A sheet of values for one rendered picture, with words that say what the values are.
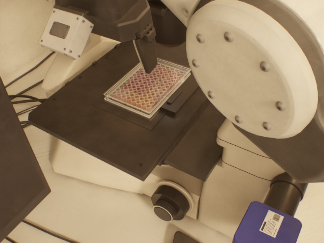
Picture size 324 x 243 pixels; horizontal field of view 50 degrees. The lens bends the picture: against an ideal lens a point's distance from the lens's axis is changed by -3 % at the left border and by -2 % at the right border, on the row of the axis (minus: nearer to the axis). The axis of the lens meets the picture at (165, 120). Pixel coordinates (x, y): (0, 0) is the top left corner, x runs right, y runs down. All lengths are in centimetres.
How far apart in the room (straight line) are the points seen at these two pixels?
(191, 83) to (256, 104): 40
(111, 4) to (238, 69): 22
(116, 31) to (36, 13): 70
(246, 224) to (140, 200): 31
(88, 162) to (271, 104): 54
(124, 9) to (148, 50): 6
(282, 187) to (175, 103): 20
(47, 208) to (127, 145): 27
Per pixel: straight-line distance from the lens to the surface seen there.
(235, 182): 51
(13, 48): 105
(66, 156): 71
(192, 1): 22
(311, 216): 70
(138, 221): 65
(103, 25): 39
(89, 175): 69
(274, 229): 41
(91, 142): 50
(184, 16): 23
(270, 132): 18
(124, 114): 53
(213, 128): 54
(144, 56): 41
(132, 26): 38
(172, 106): 53
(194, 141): 52
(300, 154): 20
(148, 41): 40
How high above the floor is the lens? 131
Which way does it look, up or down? 43 degrees down
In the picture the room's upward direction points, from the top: 1 degrees counter-clockwise
